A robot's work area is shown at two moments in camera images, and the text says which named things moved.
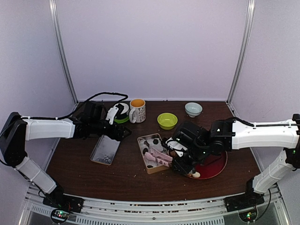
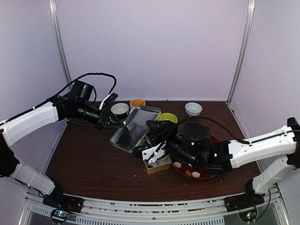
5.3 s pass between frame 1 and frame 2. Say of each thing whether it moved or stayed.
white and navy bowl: stayed
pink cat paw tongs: moved
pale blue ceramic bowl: stayed
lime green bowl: stayed
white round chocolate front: stayed
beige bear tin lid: moved
